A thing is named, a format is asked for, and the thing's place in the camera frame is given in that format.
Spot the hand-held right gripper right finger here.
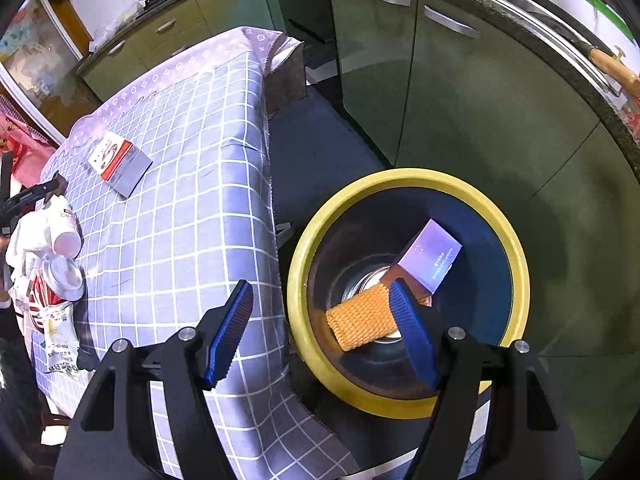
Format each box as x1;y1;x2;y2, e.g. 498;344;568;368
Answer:
390;280;583;480

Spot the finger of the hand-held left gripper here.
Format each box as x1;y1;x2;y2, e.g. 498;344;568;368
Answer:
5;172;68;221

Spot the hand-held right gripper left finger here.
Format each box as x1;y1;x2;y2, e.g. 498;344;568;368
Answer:
52;280;255;480

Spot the white tissue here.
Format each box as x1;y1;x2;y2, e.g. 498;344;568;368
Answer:
6;210;51;296

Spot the yellow-rimmed round bin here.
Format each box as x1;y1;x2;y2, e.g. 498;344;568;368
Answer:
286;167;531;407

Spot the white paper cup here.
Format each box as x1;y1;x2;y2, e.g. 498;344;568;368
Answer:
50;220;83;259
37;195;76;233

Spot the red checked cloth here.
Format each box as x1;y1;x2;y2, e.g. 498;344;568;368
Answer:
0;92;58;186

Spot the orange waffle-textured packet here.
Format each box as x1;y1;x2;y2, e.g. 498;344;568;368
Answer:
325;284;401;352

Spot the purple cardboard box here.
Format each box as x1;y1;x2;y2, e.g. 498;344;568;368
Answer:
397;218;465;293

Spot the red and white carton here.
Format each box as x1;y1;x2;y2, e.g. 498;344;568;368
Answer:
87;131;153;198

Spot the white-framed sliding door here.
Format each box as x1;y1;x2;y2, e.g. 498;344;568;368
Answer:
0;0;103;136

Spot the white snack packet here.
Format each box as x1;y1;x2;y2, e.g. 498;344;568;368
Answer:
37;305;83;375

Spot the blue grid-patterned tablecloth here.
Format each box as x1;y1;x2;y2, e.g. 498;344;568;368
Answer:
30;25;361;480

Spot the clear plastic bag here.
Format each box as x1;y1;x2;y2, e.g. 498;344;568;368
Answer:
92;2;146;41

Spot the green cabinet with drawers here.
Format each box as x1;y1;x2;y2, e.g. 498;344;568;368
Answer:
80;0;266;103

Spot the green cabinet with doors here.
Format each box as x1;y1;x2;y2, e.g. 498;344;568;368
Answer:
327;0;640;466

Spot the wooden-handled tool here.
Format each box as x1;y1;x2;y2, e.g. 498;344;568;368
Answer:
582;42;640;98

